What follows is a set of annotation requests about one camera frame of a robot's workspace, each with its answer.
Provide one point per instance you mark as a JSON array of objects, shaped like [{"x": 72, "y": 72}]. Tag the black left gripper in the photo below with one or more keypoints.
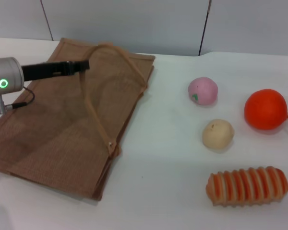
[{"x": 43, "y": 70}]

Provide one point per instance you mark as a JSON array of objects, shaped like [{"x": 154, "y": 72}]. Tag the beige round toy fruit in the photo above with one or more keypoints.
[{"x": 218, "y": 134}]

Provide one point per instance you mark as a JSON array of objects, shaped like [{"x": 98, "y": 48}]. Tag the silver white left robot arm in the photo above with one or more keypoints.
[{"x": 7, "y": 74}]

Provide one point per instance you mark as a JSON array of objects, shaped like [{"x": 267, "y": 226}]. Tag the pink toy peach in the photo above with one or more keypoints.
[{"x": 204, "y": 91}]

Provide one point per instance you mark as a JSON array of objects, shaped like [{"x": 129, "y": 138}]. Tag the striped toy bread loaf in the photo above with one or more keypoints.
[{"x": 247, "y": 187}]

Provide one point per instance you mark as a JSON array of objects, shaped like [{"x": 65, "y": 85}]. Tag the orange toy fruit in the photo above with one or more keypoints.
[{"x": 266, "y": 110}]

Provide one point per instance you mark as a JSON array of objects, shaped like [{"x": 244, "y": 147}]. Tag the brown jute handbag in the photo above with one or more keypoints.
[{"x": 62, "y": 134}]

